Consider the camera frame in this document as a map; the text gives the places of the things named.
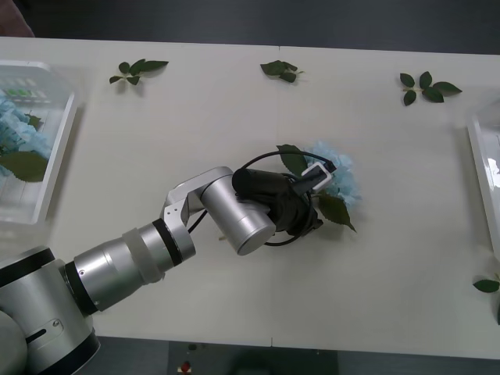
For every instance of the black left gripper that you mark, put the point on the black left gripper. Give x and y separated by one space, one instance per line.
302 218

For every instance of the pale blue flower with leaves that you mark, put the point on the pale blue flower with leaves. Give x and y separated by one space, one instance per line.
345 183

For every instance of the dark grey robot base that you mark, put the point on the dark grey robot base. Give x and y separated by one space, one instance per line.
254 363

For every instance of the silver and black left arm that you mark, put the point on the silver and black left arm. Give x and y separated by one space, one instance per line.
117 265

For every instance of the green leaf sprig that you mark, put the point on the green leaf sprig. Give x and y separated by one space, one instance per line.
142 66
486 286
433 93
277 68

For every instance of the shallow white box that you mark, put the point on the shallow white box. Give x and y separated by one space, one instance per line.
58 82
482 164

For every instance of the pale blue flower with leaf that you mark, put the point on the pale blue flower with leaf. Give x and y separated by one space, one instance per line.
23 133

